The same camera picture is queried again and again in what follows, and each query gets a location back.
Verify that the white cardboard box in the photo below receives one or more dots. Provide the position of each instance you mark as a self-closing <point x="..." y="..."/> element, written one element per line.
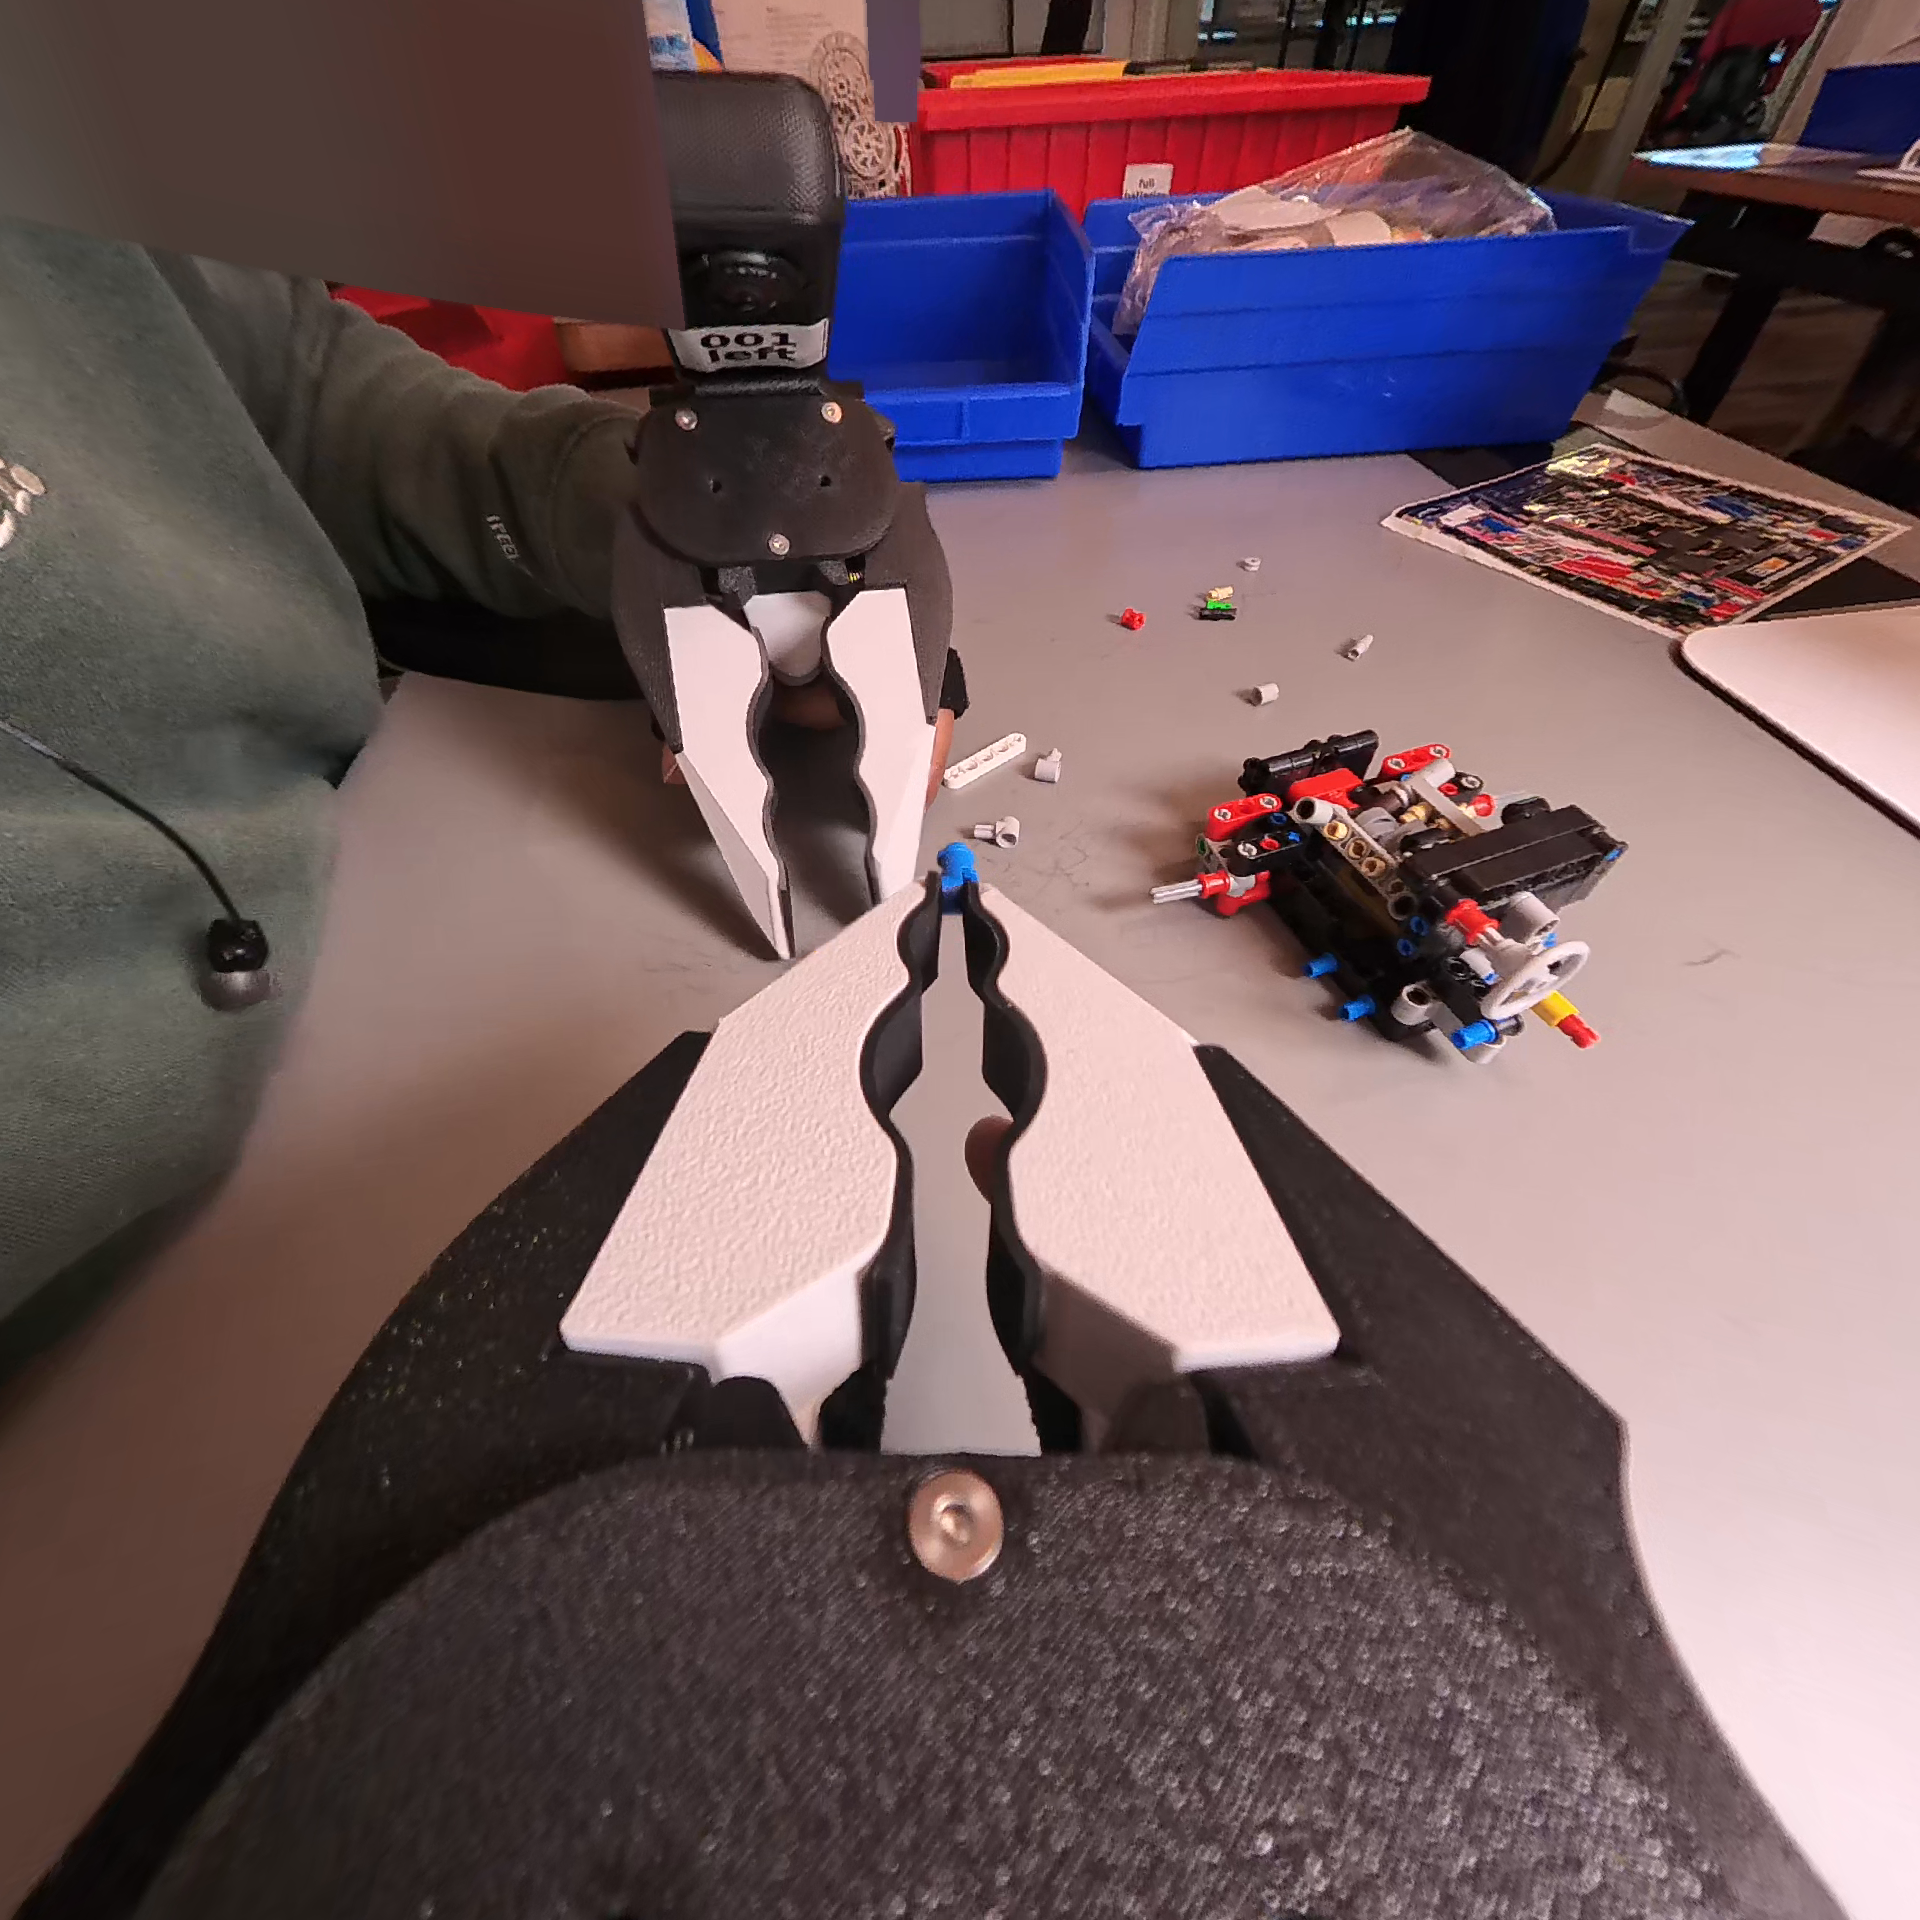
<point x="788" y="23"/>

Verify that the large blue storage bin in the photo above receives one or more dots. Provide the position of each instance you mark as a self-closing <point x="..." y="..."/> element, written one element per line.
<point x="1349" y="375"/>

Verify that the red office chair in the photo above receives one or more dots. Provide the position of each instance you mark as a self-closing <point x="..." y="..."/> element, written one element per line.
<point x="1739" y="60"/>

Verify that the blue lego pin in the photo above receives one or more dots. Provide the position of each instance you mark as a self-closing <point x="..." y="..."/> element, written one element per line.
<point x="953" y="862"/>

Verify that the partly built lego car chassis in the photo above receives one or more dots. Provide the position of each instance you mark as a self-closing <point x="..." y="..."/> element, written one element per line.
<point x="1500" y="862"/>

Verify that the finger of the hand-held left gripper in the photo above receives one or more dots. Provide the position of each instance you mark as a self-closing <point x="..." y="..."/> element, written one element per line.
<point x="712" y="705"/>
<point x="891" y="705"/>

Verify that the small blue desk bins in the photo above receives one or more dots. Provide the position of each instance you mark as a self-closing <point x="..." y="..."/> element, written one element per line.
<point x="1860" y="108"/>

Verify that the white four-hole lego beam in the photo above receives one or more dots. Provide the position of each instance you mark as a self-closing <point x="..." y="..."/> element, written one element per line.
<point x="983" y="761"/>

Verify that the person's right hand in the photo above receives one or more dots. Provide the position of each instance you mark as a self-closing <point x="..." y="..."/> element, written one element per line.
<point x="983" y="1155"/>

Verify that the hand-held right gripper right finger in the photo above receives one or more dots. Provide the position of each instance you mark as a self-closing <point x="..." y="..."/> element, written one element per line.
<point x="1154" y="1200"/>

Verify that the red tote bag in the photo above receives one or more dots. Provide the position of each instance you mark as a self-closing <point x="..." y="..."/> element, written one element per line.
<point x="450" y="343"/>

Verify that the person's left forearm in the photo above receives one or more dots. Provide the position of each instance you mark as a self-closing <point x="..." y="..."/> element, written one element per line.
<point x="450" y="450"/>

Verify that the blue and white packet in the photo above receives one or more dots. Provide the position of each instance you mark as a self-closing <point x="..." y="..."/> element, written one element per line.
<point x="686" y="38"/>

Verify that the wooden side table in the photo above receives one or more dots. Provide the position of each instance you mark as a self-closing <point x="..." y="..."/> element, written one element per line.
<point x="615" y="351"/>

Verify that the wooden edged desk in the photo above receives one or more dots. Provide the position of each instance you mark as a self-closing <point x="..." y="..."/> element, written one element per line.
<point x="1769" y="188"/>

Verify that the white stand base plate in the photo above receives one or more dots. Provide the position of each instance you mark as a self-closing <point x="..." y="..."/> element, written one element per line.
<point x="1830" y="705"/>

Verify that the clear acrylic gear model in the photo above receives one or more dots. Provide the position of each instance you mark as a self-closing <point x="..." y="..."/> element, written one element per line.
<point x="869" y="144"/>

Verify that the person's left hand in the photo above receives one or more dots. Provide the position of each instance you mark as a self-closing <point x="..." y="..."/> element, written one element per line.
<point x="810" y="709"/>

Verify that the clear plastic parts bag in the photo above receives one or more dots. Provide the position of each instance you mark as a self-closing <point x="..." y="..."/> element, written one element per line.
<point x="1349" y="196"/>

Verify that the red storage bin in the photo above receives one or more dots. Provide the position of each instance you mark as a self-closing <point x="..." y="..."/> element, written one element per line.
<point x="1050" y="150"/>

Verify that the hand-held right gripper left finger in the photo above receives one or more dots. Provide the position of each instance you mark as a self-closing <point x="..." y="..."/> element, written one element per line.
<point x="750" y="1184"/>

